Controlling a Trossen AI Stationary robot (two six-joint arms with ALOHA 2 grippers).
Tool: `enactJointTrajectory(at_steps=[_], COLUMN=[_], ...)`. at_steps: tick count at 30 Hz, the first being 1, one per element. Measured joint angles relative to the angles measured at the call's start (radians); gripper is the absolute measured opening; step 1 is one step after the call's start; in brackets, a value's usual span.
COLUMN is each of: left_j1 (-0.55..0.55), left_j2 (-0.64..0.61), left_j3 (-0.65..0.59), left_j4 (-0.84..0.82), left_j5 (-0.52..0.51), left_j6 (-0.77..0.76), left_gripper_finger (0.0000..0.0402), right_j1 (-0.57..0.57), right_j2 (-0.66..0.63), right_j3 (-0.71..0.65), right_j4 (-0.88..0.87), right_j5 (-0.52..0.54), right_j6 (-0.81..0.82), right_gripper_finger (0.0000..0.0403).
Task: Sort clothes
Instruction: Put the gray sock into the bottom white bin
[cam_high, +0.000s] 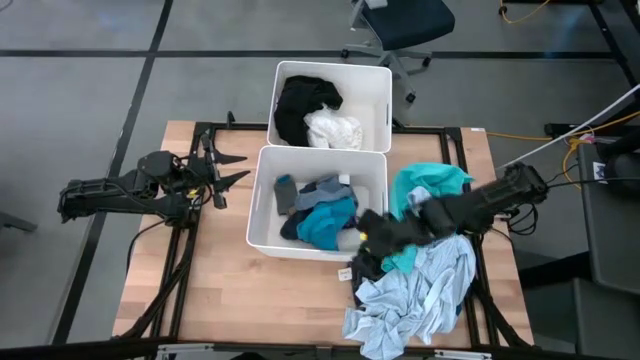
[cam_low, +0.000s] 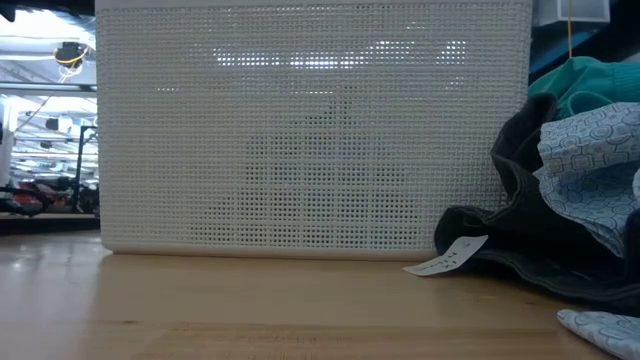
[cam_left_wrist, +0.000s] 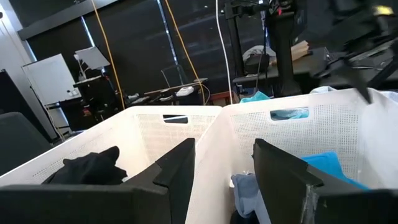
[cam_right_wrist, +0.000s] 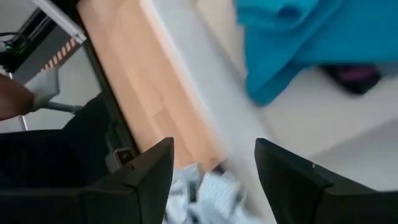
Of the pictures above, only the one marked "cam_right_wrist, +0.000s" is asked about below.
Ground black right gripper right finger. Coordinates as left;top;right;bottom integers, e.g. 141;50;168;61
254;138;398;224

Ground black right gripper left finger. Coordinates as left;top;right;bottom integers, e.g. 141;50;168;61
0;136;175;224

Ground teal garment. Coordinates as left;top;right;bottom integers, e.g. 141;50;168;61
234;0;398;106

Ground person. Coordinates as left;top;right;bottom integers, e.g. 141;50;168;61
0;74;109;189

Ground dark navy garment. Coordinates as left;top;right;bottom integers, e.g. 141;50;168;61
320;63;382;95

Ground person's hand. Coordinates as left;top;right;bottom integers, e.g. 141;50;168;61
0;74;35;122

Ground grey box orange stripes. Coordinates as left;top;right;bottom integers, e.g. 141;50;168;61
12;24;83;85

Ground black aluminium table frame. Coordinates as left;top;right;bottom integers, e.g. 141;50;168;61
51;0;141;169

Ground white aluminium rail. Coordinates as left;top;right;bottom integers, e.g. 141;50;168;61
30;0;88;44

